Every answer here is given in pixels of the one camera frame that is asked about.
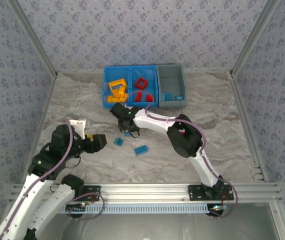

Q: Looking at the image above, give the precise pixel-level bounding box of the grey plastic bin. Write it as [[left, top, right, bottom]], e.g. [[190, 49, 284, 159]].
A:
[[155, 64, 188, 110]]

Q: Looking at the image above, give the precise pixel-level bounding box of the grey metal panel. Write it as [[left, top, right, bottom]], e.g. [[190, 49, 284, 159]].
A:
[[0, 202, 285, 240]]

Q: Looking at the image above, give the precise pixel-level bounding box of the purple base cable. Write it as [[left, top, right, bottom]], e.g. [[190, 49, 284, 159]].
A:
[[211, 183, 240, 220], [67, 192, 106, 221]]

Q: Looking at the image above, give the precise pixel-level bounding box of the black controller board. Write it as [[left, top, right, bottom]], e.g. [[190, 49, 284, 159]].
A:
[[65, 202, 87, 214], [208, 203, 227, 218]]

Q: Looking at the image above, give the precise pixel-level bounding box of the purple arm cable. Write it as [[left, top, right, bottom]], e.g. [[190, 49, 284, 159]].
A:
[[126, 90, 223, 181], [0, 122, 74, 237]]

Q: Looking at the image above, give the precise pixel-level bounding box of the aluminium frame post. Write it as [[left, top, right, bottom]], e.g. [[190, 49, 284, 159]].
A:
[[7, 0, 59, 77], [229, 0, 281, 75]]

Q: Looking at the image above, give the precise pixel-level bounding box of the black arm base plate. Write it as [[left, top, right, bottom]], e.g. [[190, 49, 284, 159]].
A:
[[187, 184, 235, 202], [55, 185, 101, 202]]

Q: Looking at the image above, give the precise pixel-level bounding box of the light blue slotted cable duct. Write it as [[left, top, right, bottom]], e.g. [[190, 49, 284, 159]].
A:
[[57, 203, 210, 215]]

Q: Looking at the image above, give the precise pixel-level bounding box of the yellow lego window frame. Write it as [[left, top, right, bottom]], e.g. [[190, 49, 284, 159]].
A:
[[108, 78, 129, 97]]

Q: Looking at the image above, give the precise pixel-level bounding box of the aluminium side rail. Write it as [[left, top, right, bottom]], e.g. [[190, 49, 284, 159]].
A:
[[19, 73, 58, 183], [228, 71, 270, 183]]

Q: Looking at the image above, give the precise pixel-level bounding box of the red lego window frame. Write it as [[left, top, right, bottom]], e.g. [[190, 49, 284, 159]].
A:
[[134, 77, 150, 91]]

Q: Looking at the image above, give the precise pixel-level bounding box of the blue plastic bin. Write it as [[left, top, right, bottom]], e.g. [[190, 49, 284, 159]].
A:
[[102, 65, 133, 110], [129, 65, 160, 109]]

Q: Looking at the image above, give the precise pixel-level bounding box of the aluminium mounting rail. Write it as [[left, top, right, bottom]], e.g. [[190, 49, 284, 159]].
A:
[[9, 182, 283, 204]]

